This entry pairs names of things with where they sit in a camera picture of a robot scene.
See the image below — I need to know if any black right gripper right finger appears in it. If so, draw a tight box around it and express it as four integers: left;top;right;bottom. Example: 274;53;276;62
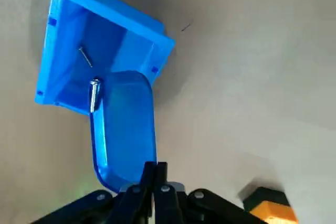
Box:
155;161;265;224

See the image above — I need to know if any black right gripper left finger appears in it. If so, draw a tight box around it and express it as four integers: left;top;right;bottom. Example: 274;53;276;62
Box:
33;161;158;224

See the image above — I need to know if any small blue parts tray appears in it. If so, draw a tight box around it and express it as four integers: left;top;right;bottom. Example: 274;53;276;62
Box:
89;70;158;192

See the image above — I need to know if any long silver screw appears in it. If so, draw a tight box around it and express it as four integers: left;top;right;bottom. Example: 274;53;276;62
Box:
89;77;102;114

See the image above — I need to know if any orange button box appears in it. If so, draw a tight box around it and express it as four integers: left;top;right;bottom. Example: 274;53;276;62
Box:
243;186;299;224

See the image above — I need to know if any thin silver screw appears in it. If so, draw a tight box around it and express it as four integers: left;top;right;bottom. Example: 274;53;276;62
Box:
78;46;93;68

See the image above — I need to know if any blue storage bin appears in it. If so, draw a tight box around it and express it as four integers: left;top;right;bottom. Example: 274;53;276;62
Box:
34;0;176;116

